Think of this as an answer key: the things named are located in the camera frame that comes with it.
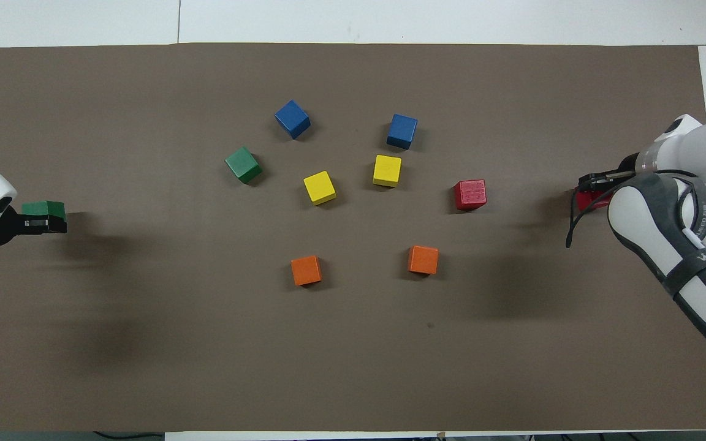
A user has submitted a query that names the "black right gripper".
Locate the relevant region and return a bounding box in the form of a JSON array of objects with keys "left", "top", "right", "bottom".
[{"left": 578, "top": 152, "right": 640, "bottom": 186}]

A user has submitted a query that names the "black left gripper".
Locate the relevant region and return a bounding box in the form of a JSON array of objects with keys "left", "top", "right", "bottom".
[{"left": 0, "top": 208, "right": 67, "bottom": 247}]

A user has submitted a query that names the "green wooden cube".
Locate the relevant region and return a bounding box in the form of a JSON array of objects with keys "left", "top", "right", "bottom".
[
  {"left": 21, "top": 200, "right": 67, "bottom": 222},
  {"left": 224, "top": 146, "right": 263, "bottom": 184}
]

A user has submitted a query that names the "red wooden cube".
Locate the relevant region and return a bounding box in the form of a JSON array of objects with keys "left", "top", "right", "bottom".
[
  {"left": 575, "top": 187, "right": 612, "bottom": 211},
  {"left": 454, "top": 179, "right": 488, "bottom": 212}
]

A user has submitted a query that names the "brown paper table mat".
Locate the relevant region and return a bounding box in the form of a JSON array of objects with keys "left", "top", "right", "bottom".
[{"left": 0, "top": 42, "right": 706, "bottom": 433}]

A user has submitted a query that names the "orange wooden cube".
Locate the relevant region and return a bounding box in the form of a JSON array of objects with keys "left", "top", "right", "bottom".
[
  {"left": 407, "top": 245, "right": 439, "bottom": 276},
  {"left": 290, "top": 255, "right": 323, "bottom": 287}
]

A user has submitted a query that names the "blue wooden cube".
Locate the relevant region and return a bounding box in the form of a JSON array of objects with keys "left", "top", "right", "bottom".
[
  {"left": 386, "top": 113, "right": 419, "bottom": 151},
  {"left": 275, "top": 100, "right": 311, "bottom": 140}
]

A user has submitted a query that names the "yellow wooden cube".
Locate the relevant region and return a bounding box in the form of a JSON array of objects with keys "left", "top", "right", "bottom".
[
  {"left": 372, "top": 154, "right": 403, "bottom": 188},
  {"left": 303, "top": 170, "right": 338, "bottom": 206}
]

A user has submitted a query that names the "thin black floor cable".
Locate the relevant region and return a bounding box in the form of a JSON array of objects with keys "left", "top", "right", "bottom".
[{"left": 93, "top": 431, "right": 165, "bottom": 440}]

